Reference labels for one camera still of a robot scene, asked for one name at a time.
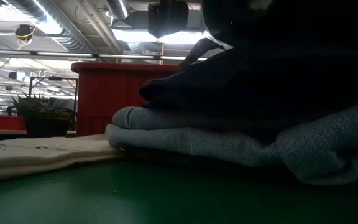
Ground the ceiling light panel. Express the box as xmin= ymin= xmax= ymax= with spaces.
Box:
xmin=112 ymin=28 xmax=211 ymax=45

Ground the small potted plant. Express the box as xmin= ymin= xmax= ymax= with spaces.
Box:
xmin=10 ymin=93 xmax=75 ymax=139

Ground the dark navy cloth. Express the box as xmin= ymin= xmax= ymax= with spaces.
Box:
xmin=139 ymin=37 xmax=358 ymax=125

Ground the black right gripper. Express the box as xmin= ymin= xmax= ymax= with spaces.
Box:
xmin=202 ymin=0 xmax=358 ymax=50

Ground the cable reel yellow cord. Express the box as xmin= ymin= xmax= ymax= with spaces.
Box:
xmin=13 ymin=23 xmax=36 ymax=42

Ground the white printed tote bag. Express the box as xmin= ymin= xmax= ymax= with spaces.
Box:
xmin=0 ymin=134 xmax=124 ymax=184

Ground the silver spiral duct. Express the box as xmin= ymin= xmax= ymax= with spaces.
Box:
xmin=4 ymin=0 xmax=90 ymax=52
xmin=106 ymin=0 xmax=131 ymax=20

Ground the red plastic laundry bin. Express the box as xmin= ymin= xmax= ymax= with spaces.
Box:
xmin=71 ymin=62 xmax=180 ymax=137

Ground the light blue denim garment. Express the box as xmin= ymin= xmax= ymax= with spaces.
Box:
xmin=105 ymin=102 xmax=358 ymax=187

